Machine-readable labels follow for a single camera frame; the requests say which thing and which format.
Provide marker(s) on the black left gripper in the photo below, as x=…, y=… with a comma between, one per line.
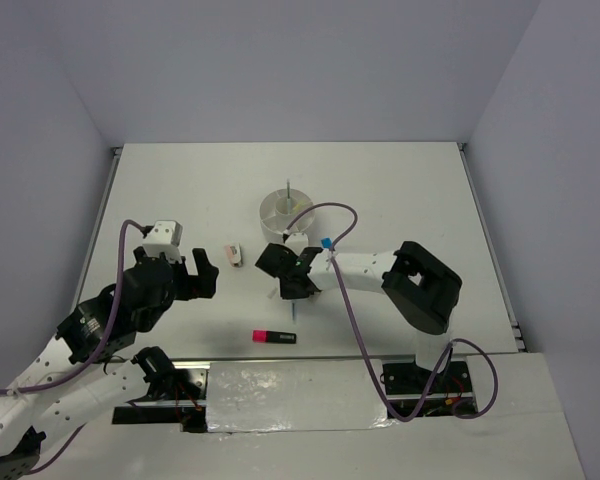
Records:
x=203, y=284

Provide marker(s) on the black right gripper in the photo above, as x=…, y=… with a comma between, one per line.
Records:
x=288, y=292

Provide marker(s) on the yellow clear pen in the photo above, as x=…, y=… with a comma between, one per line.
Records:
x=302, y=205

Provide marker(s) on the green clear pen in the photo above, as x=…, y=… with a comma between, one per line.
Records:
x=289, y=200

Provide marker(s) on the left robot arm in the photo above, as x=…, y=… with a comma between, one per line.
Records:
x=51, y=398

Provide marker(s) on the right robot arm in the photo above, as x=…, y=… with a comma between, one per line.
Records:
x=424, y=290

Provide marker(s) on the blue capped black highlighter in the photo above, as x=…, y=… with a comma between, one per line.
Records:
x=326, y=243

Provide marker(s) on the white round compartment organizer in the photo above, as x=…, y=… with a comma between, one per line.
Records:
x=273, y=213

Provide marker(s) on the pink capped black highlighter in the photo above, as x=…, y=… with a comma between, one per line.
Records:
x=273, y=337

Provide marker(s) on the silver foil taped panel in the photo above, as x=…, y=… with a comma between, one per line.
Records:
x=292, y=396

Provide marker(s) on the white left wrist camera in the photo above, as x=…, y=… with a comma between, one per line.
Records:
x=163, y=239

